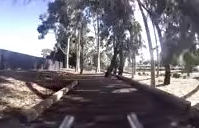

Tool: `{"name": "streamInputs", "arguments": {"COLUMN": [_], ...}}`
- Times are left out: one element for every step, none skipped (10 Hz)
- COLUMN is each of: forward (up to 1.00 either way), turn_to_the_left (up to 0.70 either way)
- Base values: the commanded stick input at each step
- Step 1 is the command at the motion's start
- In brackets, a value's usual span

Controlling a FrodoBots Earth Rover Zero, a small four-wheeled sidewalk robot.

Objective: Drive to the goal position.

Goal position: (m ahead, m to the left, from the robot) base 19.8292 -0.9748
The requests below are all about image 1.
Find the row of tall trees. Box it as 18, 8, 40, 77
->
36, 0, 199, 88

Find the robot's own part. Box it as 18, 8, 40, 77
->
126, 112, 144, 128
58, 115, 75, 128

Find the dark raised path edging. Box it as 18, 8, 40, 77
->
115, 74, 199, 128

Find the pale log kerb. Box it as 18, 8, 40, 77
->
27, 80, 79, 122

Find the pale sandy ground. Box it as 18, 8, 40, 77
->
124, 68, 199, 112

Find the dark paved path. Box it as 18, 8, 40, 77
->
26, 73, 199, 128

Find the dry bare dirt ground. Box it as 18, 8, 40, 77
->
0, 69, 75, 118

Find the grey long wall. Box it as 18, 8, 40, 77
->
0, 45, 64, 72

